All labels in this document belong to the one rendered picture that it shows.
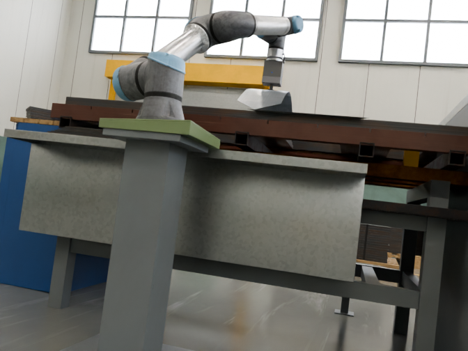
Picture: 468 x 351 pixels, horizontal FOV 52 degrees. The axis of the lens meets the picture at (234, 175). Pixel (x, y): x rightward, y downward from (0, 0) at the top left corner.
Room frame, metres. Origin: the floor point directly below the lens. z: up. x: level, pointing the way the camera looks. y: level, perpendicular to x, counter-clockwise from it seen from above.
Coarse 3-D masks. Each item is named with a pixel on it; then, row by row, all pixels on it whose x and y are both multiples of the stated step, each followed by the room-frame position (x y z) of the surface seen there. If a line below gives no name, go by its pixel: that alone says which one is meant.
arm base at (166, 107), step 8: (144, 96) 1.43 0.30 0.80; (152, 96) 1.40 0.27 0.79; (160, 96) 1.39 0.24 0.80; (168, 96) 1.40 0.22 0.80; (176, 96) 1.42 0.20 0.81; (144, 104) 1.41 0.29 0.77; (152, 104) 1.39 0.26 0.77; (160, 104) 1.39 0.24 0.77; (168, 104) 1.40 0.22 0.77; (176, 104) 1.41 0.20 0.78; (144, 112) 1.39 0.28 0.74; (152, 112) 1.38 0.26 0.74; (160, 112) 1.38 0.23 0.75; (168, 112) 1.40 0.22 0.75; (176, 112) 1.41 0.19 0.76
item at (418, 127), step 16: (192, 112) 1.85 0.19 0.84; (208, 112) 1.83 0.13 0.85; (224, 112) 1.82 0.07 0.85; (240, 112) 1.80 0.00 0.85; (256, 112) 1.79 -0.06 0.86; (272, 112) 1.77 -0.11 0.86; (384, 128) 1.67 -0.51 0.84; (400, 128) 1.66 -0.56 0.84; (416, 128) 1.65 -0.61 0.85; (432, 128) 1.63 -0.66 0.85; (448, 128) 1.62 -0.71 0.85; (464, 128) 1.61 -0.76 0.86; (272, 144) 2.31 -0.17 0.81; (288, 144) 2.24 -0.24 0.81; (304, 144) 2.38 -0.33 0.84; (320, 144) 2.37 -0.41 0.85; (336, 144) 2.35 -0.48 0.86; (432, 160) 2.17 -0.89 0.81
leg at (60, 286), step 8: (64, 240) 1.97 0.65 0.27; (56, 248) 1.98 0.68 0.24; (64, 248) 1.97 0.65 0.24; (56, 256) 1.98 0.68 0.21; (64, 256) 1.97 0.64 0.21; (72, 256) 2.00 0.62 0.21; (56, 264) 1.97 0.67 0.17; (64, 264) 1.97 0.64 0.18; (72, 264) 2.01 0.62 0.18; (56, 272) 1.97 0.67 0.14; (64, 272) 1.96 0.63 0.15; (72, 272) 2.02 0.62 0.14; (56, 280) 1.97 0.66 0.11; (64, 280) 1.96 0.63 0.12; (56, 288) 1.97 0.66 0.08; (64, 288) 1.97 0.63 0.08; (56, 296) 1.97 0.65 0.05; (64, 296) 1.98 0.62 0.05; (48, 304) 1.98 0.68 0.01; (56, 304) 1.97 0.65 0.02; (64, 304) 1.99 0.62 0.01
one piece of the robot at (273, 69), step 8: (264, 64) 2.14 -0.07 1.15; (272, 64) 2.13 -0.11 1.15; (280, 64) 2.13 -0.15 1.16; (264, 72) 2.14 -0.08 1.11; (272, 72) 2.13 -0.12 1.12; (280, 72) 2.13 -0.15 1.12; (264, 80) 2.14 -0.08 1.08; (272, 80) 2.13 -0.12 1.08; (280, 80) 2.12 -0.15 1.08; (272, 88) 2.16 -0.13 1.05
